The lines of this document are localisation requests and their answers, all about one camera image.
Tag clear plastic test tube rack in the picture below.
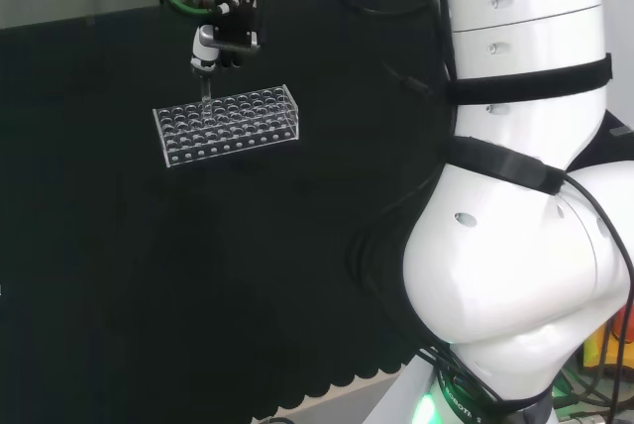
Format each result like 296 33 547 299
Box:
152 84 301 168

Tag black cable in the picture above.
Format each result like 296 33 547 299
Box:
316 0 460 103

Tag black bench cloth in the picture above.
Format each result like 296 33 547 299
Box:
0 0 634 424

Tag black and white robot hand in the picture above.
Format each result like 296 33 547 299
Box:
189 0 264 79

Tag clear glass test tube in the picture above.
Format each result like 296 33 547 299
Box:
197 71 214 119

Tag yellow stop button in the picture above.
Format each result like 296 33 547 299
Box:
582 319 626 371

